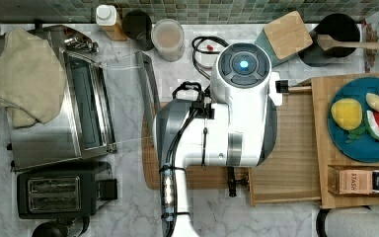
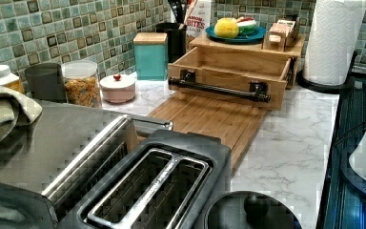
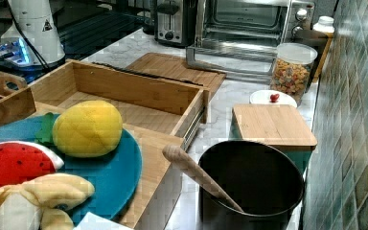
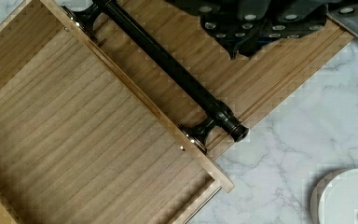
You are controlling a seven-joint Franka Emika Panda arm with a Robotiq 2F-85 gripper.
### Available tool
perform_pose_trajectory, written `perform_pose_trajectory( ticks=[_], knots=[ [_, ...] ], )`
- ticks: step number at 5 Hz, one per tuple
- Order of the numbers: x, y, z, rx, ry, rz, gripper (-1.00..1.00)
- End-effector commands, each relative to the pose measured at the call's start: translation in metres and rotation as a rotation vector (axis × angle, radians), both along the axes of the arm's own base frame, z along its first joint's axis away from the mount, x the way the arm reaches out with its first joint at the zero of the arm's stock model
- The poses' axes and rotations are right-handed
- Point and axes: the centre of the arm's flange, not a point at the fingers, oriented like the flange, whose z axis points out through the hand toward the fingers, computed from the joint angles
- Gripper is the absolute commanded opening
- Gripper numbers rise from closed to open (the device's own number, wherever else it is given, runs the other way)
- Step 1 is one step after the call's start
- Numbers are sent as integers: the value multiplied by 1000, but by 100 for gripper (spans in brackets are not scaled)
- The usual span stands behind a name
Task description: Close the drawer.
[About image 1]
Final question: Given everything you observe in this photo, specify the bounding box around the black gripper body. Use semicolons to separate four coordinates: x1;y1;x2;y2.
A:
227;167;248;198

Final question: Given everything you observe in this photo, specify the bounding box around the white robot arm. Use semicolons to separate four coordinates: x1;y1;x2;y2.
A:
153;42;282;237

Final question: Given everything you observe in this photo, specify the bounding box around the wooden drawer cabinet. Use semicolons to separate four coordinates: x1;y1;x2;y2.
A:
304;73;379;208

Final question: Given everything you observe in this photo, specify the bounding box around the tea box tray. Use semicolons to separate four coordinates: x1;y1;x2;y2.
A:
327;167;379;196

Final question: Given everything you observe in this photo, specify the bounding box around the paper towel roll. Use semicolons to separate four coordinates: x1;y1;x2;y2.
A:
316;207;379;237

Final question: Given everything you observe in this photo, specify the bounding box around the teal round plate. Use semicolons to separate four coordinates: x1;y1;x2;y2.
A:
328;77;379;163

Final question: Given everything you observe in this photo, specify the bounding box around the cereal jar with lid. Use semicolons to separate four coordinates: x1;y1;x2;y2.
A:
151;19;185;62

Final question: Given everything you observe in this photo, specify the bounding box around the black kettle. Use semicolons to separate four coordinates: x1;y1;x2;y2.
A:
32;216;90;237

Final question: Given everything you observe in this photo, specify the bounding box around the wooden spoon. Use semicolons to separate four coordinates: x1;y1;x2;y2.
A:
317;35;379;50

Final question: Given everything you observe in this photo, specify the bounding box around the dark cylindrical canister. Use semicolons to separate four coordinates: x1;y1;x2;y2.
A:
121;10;154;51

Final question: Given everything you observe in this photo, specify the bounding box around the black utensil pot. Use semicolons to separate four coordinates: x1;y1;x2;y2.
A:
298;13;360;67

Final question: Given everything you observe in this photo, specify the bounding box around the black toaster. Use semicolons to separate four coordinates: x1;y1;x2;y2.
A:
17;161;118;219

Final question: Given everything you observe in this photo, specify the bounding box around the stainless toaster oven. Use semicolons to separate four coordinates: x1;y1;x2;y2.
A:
11;25;116;171

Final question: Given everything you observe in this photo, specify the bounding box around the white lid bottle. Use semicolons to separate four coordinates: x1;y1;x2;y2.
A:
96;5;127;41

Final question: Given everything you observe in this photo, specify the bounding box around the beige cloth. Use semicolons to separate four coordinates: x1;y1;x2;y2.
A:
0;29;67;127

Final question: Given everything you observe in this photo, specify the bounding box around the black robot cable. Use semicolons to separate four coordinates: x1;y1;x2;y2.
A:
190;36;230;80

